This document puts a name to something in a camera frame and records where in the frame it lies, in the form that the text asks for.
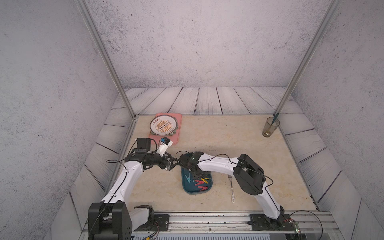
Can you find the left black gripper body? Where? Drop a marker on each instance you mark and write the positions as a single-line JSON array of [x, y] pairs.
[[155, 160]]

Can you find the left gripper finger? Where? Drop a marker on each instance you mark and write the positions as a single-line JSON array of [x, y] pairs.
[[170, 166], [170, 158]]

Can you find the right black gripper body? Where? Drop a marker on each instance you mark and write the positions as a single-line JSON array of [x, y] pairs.
[[200, 175]]

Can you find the teal plastic storage box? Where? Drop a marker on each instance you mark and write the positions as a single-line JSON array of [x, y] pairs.
[[191, 188]]

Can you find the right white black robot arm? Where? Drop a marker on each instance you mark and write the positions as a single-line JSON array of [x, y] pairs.
[[249, 175]]

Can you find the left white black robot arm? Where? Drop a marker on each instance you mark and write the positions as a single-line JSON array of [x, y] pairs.
[[110, 219]]

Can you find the pink plastic tray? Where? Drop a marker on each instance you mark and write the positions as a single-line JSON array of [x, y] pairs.
[[175, 137]]

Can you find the red clothespin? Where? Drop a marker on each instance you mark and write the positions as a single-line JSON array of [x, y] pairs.
[[202, 188], [199, 182]]

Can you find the round patterned plate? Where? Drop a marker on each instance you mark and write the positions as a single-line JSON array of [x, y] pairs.
[[163, 125]]

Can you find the silver fork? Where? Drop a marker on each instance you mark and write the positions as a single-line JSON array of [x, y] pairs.
[[232, 189]]

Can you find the olive glass cup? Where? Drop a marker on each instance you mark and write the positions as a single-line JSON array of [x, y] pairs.
[[269, 129]]

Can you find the teal pen in cup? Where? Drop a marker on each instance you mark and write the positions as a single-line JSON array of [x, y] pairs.
[[275, 118]]

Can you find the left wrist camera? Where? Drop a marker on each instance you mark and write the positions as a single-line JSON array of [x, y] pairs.
[[164, 144]]

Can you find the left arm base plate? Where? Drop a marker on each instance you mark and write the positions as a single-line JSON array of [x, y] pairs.
[[157, 222]]

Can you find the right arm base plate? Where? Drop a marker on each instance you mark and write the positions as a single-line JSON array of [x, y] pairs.
[[259, 222]]

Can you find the aluminium mounting rail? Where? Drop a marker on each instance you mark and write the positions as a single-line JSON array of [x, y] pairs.
[[233, 226]]

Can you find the right aluminium frame post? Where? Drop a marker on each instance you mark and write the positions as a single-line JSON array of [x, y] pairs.
[[321, 30]]

